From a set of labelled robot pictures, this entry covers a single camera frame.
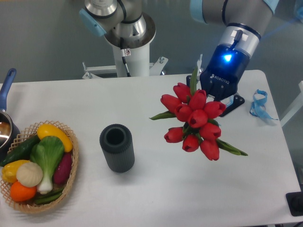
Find dark green cucumber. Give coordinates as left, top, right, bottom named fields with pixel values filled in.
left=0, top=135, right=40, bottom=167

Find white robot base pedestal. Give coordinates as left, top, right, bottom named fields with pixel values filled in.
left=82, top=44, right=169, bottom=79

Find green pea pods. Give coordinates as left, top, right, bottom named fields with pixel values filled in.
left=34, top=188, right=63, bottom=205

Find blue ribbon bundle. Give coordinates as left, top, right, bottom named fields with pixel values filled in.
left=249, top=89, right=279, bottom=122

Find dark grey ribbed vase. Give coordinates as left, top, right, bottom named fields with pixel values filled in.
left=99, top=124, right=135, bottom=173

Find blue handled saucepan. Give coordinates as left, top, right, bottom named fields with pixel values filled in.
left=0, top=68, right=20, bottom=161

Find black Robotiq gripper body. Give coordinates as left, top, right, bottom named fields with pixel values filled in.
left=200, top=23, right=260, bottom=101

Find white frame at right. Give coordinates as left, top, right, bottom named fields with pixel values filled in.
left=280, top=81, right=303, bottom=127

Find red tulip bouquet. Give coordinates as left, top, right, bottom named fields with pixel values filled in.
left=151, top=68, right=246, bottom=161

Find orange fruit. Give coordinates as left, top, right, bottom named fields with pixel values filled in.
left=10, top=181, right=36, bottom=202

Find yellow squash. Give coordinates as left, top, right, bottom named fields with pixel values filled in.
left=37, top=123, right=73, bottom=152

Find black device at edge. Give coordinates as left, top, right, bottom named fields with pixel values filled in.
left=285, top=192, right=303, bottom=217

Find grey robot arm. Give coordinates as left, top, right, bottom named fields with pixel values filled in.
left=79, top=0, right=278, bottom=115

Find green bok choy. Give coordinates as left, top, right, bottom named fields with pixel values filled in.
left=30, top=136, right=64, bottom=195

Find yellow bell pepper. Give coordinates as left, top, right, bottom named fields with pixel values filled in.
left=2, top=160, right=30, bottom=183

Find purple sweet potato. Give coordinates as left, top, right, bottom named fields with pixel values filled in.
left=53, top=153, right=72, bottom=184

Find woven wicker basket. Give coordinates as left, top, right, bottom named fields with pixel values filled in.
left=0, top=121, right=79, bottom=214

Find cream white garlic bulb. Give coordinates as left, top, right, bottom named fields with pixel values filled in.
left=16, top=162, right=43, bottom=187

